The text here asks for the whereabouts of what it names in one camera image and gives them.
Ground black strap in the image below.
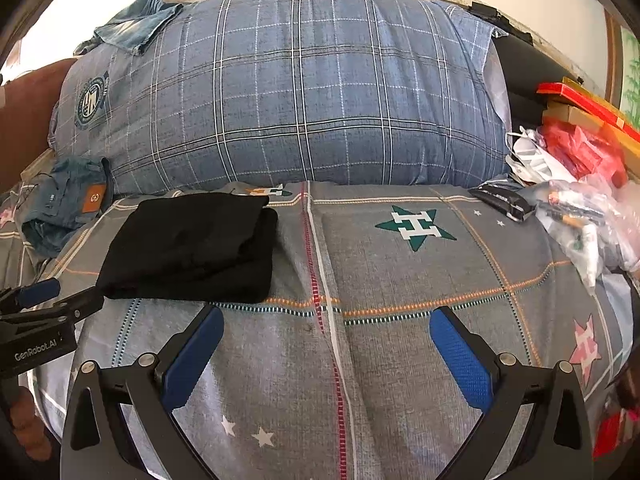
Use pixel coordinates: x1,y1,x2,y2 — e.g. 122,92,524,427
469,2,534,42

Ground black packet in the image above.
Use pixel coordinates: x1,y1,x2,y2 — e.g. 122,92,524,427
469,184,532,222

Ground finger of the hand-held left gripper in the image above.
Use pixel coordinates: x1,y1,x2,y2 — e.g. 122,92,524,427
0,279,62,312
27,294,106,327

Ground denim jeans with leather patch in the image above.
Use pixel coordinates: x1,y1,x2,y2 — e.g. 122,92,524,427
21,156,115,257

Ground light denim garment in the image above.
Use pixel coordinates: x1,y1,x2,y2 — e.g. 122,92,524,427
74,0,184,57

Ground black cushion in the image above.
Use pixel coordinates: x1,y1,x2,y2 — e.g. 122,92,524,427
492,35,567,127

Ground clear plastic bag of items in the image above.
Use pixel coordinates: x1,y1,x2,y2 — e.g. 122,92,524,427
536,174,640,288

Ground person's left hand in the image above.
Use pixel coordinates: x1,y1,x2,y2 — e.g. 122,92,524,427
11,384,54,462

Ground long red box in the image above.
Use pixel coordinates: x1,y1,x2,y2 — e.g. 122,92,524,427
536,80,640,137

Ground brown cushion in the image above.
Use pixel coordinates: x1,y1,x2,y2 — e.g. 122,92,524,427
0,57,77,192

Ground white plastic bag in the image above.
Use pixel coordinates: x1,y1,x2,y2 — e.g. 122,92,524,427
506,126,577,184

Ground red plastic bag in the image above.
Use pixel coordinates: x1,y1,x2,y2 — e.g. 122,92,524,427
539,117,629,182

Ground grey star print bedsheet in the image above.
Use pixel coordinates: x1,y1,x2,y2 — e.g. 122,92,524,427
0,179,632,480

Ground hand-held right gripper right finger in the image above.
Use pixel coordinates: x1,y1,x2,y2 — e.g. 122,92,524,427
429,306,596,480

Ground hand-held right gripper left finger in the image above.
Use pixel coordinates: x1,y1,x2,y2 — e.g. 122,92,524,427
60,305,225,480

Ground blue plaid quilt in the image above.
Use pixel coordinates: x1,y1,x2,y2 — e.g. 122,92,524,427
47,0,512,197

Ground green framed wall picture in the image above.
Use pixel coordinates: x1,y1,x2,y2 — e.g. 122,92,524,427
604,9,640,127

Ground black pants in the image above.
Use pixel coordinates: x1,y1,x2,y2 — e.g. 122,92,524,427
97,192,279,304

